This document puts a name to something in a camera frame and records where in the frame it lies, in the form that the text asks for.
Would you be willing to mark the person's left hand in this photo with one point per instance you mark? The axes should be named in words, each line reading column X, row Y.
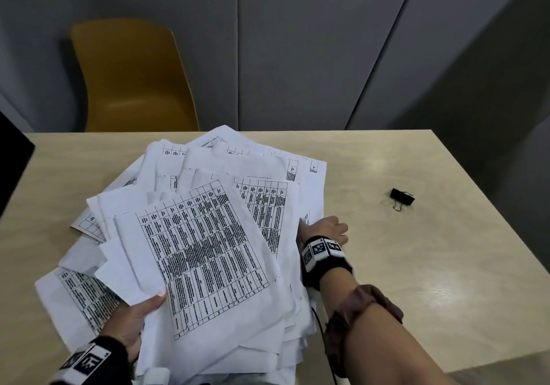
column 126, row 324

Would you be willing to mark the person's right hand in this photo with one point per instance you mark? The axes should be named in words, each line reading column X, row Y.
column 324, row 228

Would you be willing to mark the black binder clip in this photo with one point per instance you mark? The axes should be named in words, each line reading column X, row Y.
column 401, row 196

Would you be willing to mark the pile of printed papers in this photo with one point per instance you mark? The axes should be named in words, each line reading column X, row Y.
column 202, row 247

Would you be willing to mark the person's right forearm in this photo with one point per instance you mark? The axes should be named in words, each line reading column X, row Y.
column 386, row 346

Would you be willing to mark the brown scrunchie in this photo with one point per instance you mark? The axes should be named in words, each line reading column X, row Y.
column 369, row 296

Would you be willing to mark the black monitor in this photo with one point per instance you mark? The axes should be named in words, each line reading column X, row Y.
column 13, row 165

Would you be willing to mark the yellow plastic chair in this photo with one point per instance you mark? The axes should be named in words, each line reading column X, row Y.
column 133, row 80

